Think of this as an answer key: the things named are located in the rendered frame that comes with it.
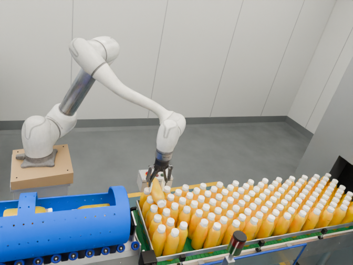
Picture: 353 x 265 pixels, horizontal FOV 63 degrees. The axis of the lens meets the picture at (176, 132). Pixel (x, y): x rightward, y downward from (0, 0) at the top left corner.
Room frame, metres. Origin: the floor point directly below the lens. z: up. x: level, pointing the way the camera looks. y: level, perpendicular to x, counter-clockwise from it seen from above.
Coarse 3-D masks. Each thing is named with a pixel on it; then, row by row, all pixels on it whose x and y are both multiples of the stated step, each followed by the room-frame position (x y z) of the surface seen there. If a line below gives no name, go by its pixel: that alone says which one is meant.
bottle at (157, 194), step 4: (156, 180) 1.32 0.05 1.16; (156, 184) 1.28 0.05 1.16; (152, 188) 1.25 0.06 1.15; (156, 188) 1.25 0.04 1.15; (160, 188) 1.26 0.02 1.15; (152, 192) 1.23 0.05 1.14; (156, 192) 1.22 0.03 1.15; (160, 192) 1.22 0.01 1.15; (152, 196) 1.21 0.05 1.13; (156, 196) 1.20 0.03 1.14; (160, 196) 1.20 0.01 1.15; (156, 200) 1.19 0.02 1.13
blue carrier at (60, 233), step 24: (120, 192) 1.07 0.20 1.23; (0, 216) 0.94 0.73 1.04; (24, 216) 0.82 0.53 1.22; (48, 216) 0.85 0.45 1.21; (72, 216) 0.89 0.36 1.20; (96, 216) 0.92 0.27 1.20; (120, 216) 0.96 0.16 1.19; (0, 240) 0.73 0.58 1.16; (24, 240) 0.76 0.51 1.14; (48, 240) 0.80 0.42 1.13; (72, 240) 0.84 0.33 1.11; (96, 240) 0.88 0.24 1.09; (120, 240) 0.93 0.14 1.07
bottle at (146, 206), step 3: (147, 201) 1.22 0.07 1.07; (153, 201) 1.23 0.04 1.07; (144, 204) 1.22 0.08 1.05; (147, 204) 1.21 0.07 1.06; (150, 204) 1.22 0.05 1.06; (153, 204) 1.23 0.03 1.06; (144, 207) 1.21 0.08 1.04; (147, 207) 1.20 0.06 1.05; (150, 207) 1.21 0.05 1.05; (144, 210) 1.21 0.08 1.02; (147, 210) 1.20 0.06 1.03; (144, 213) 1.20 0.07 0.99; (144, 216) 1.20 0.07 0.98; (144, 219) 1.20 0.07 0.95
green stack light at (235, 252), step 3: (228, 246) 0.94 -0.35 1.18; (231, 246) 0.92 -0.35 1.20; (228, 249) 0.93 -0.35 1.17; (231, 249) 0.92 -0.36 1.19; (234, 249) 0.91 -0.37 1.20; (237, 249) 0.91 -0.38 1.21; (240, 249) 0.91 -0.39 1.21; (231, 252) 0.92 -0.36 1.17; (234, 252) 0.91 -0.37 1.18; (237, 252) 0.91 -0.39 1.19; (240, 252) 0.92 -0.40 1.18; (234, 255) 0.91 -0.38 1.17; (237, 255) 0.91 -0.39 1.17
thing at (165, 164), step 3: (156, 159) 1.25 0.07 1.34; (156, 162) 1.25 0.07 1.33; (159, 162) 1.24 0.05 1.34; (162, 162) 1.23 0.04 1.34; (165, 162) 1.24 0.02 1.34; (168, 162) 1.26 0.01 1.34; (156, 165) 1.25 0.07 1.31; (159, 165) 1.23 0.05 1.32; (162, 165) 1.23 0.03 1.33; (165, 165) 1.24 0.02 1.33; (168, 165) 1.28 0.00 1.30; (156, 168) 1.25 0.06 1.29; (162, 168) 1.26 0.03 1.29; (165, 168) 1.27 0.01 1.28; (159, 171) 1.26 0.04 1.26; (162, 171) 1.27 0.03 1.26
